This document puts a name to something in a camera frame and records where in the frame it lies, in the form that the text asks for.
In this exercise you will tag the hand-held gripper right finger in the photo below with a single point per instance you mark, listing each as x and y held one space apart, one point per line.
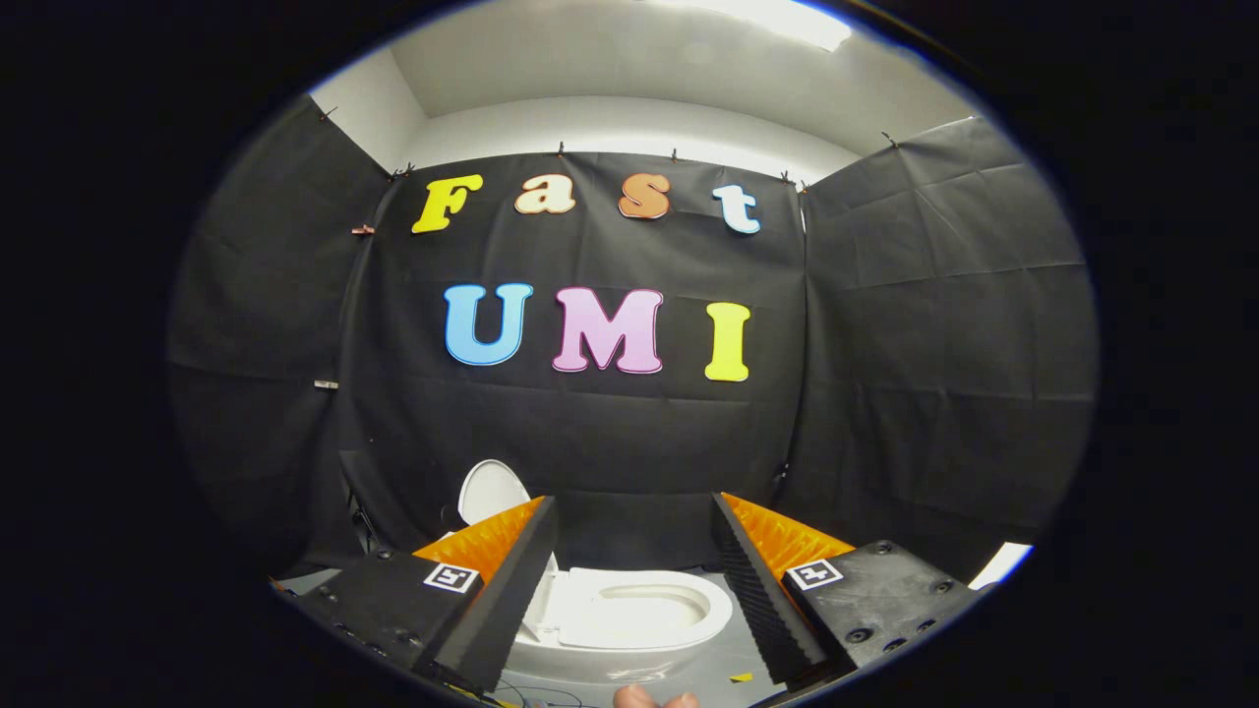
757 600

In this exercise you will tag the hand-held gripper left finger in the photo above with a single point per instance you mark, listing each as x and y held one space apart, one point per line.
507 600

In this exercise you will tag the black backdrop cloth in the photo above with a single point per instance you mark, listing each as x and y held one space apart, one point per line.
610 433

